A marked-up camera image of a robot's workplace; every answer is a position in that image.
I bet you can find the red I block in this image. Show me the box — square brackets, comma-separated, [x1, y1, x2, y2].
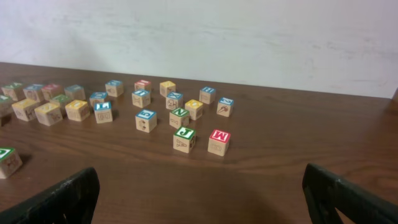
[134, 80, 152, 91]

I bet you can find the green r block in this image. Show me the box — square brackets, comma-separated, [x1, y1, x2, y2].
[49, 94, 72, 116]
[0, 147, 22, 179]

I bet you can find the blue T block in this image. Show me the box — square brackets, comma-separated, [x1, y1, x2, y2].
[132, 89, 151, 108]

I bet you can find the blue l block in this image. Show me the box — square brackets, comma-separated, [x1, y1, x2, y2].
[94, 101, 113, 124]
[64, 85, 86, 100]

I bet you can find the blue H block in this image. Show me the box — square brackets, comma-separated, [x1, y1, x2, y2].
[199, 86, 216, 105]

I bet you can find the green J block right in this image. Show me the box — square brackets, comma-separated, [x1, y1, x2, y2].
[173, 126, 196, 154]

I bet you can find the blue 5 block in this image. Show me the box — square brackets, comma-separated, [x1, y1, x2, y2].
[135, 109, 157, 133]

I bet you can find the blue d block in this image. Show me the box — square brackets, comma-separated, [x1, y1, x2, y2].
[90, 92, 108, 108]
[105, 80, 124, 97]

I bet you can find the blue L block lower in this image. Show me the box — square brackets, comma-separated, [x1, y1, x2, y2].
[94, 101, 113, 124]

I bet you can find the blue D block upper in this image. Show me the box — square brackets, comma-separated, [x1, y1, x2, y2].
[105, 80, 124, 97]

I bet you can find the blue X block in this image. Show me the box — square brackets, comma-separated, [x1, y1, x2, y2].
[166, 92, 183, 110]

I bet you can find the red A block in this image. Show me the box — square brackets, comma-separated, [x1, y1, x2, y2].
[41, 83, 63, 101]

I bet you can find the green N block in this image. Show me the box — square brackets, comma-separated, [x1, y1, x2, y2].
[169, 108, 190, 129]

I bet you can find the yellow O block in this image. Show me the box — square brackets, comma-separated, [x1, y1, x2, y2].
[65, 100, 90, 122]

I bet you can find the blue L block upper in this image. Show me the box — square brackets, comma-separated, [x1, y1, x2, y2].
[64, 85, 86, 100]

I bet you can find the red M block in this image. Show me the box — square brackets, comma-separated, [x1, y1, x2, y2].
[208, 129, 231, 156]

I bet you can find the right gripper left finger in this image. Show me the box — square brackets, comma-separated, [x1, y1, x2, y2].
[1, 167, 100, 224]

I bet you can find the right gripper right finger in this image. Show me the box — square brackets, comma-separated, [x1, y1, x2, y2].
[302, 163, 397, 224]

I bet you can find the yellow block top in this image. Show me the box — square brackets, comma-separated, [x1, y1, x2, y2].
[159, 81, 176, 97]

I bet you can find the green j block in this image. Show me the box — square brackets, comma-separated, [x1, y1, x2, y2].
[0, 95, 14, 117]
[173, 126, 196, 154]

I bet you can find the blue 2 block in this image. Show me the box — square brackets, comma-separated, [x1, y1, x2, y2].
[216, 97, 234, 117]

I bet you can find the blue P block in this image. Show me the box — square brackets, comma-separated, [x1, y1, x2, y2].
[24, 84, 45, 102]

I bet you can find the green Z block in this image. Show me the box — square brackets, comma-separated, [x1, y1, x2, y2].
[1, 82, 25, 101]

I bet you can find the blue D block lower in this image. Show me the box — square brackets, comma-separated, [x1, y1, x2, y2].
[90, 92, 108, 108]

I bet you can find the green J block left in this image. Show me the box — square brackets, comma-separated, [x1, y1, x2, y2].
[0, 95, 14, 117]

